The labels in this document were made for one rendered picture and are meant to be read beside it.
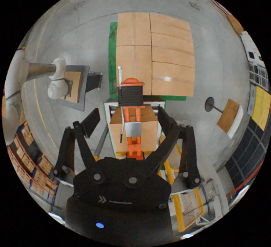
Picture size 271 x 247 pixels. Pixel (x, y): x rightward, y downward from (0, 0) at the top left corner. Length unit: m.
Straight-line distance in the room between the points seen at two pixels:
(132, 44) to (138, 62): 0.24
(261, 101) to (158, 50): 6.98
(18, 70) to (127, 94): 0.52
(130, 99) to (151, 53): 0.84
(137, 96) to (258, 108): 7.22
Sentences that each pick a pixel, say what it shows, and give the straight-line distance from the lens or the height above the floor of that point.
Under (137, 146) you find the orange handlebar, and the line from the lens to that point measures 0.42.
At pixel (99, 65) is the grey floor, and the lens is 1.69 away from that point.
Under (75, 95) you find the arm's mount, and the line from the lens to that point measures 1.00.
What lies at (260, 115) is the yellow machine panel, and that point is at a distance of 7.26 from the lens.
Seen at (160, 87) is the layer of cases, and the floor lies 0.54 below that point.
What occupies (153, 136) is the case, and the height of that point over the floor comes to 0.95.
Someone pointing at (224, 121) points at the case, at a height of 0.77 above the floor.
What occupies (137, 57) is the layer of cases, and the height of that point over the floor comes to 0.54.
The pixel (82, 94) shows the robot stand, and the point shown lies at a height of 0.75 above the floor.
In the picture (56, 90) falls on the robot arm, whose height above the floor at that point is 1.02.
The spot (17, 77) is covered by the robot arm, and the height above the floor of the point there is 1.49.
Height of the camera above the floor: 1.57
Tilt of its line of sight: 66 degrees down
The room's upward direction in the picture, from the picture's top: 175 degrees clockwise
